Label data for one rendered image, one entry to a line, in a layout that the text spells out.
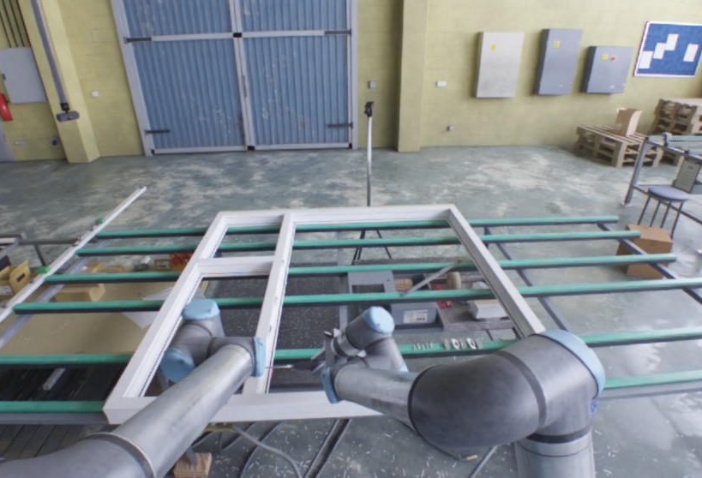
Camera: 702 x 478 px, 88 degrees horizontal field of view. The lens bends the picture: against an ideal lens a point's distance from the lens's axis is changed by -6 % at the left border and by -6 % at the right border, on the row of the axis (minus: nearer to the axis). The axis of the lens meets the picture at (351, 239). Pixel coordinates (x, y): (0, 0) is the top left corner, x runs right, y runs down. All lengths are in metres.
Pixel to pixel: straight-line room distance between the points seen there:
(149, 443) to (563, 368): 0.53
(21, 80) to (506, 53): 8.43
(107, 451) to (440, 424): 0.39
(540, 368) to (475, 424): 0.11
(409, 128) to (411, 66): 1.05
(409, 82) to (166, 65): 4.19
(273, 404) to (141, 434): 0.74
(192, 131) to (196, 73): 1.04
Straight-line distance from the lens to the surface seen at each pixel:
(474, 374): 0.56
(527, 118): 8.34
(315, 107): 7.38
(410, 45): 7.06
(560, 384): 0.60
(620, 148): 7.64
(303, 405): 1.26
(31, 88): 8.88
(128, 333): 2.20
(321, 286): 2.30
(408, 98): 7.13
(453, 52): 7.65
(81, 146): 8.47
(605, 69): 8.69
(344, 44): 7.27
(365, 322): 1.11
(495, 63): 7.70
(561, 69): 8.23
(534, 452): 0.67
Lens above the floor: 1.90
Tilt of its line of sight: 28 degrees down
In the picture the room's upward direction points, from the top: 1 degrees counter-clockwise
